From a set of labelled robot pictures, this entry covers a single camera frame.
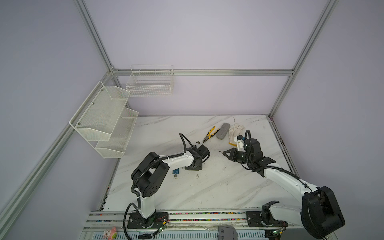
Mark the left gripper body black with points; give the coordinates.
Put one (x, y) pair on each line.
(199, 167)

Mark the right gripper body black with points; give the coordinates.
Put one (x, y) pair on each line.
(242, 156)

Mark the blue padlock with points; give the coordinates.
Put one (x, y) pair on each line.
(175, 171)

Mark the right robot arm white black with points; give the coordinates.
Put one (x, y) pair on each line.
(318, 211)

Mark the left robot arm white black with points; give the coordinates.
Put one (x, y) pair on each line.
(150, 174)

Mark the white work glove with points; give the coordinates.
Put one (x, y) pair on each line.
(234, 131)

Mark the yellow black pliers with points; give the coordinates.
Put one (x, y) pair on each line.
(212, 132)

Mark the grey fabric case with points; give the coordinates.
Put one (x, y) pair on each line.
(224, 129)

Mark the grey box at front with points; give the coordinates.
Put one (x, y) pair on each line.
(227, 233)

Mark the white mesh two-tier shelf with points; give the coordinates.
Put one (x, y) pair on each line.
(105, 121)

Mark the pink small object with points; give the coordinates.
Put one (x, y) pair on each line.
(110, 234)

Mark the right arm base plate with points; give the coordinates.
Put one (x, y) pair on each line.
(259, 219)

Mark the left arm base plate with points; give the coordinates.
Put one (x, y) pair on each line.
(155, 221)

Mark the white wire basket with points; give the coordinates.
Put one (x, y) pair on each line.
(151, 81)

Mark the aluminium frame rail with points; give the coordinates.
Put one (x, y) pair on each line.
(180, 72)

